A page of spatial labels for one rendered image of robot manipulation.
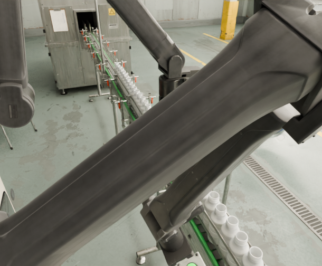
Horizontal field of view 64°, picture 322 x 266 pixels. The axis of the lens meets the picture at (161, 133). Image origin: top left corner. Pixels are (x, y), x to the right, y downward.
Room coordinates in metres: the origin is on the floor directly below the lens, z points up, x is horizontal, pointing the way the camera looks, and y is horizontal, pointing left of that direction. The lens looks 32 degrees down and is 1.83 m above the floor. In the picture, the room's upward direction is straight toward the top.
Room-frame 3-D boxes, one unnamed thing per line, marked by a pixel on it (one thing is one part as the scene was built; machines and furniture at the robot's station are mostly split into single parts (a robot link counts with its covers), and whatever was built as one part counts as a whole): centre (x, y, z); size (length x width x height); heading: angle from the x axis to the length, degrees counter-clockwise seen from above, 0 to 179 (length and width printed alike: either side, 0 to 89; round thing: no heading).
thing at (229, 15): (8.77, -2.14, 0.55); 0.40 x 0.40 x 1.10; 20
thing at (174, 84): (0.66, -0.03, 1.57); 0.07 x 0.06 x 0.07; 110
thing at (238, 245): (0.49, -0.24, 1.08); 0.06 x 0.06 x 0.17
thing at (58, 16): (4.22, 1.55, 1.22); 0.23 x 0.03 x 0.32; 110
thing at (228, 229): (0.55, -0.23, 1.08); 0.06 x 0.06 x 0.17
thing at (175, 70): (0.68, -0.06, 1.60); 0.12 x 0.09 x 0.12; 110
